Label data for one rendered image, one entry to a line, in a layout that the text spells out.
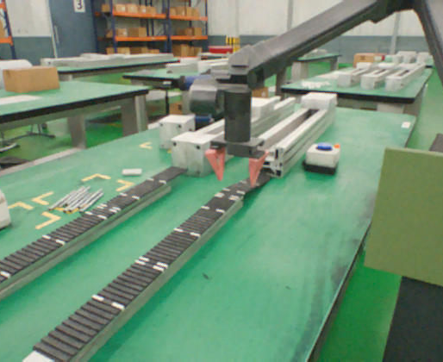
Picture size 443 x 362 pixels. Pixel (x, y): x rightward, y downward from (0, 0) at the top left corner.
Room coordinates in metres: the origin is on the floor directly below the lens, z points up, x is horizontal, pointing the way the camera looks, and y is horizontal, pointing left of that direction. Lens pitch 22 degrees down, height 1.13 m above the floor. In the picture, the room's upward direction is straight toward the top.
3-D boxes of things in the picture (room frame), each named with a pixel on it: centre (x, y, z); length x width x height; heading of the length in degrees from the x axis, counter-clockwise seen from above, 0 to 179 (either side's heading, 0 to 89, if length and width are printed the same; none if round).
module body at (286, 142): (1.28, -0.30, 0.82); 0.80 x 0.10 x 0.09; 154
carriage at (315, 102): (1.50, -0.41, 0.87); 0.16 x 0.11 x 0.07; 154
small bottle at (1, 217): (0.64, 0.44, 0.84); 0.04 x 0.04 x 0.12
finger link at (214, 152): (0.76, -0.01, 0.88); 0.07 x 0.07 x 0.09; 64
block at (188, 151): (0.96, 0.06, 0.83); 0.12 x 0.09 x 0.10; 64
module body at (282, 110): (1.36, -0.13, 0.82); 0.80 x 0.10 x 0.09; 154
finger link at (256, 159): (0.73, -0.06, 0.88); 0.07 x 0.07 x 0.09; 64
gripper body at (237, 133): (0.75, -0.04, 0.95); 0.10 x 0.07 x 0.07; 64
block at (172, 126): (1.20, 0.13, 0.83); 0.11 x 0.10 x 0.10; 73
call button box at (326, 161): (0.97, -0.28, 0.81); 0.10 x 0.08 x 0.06; 64
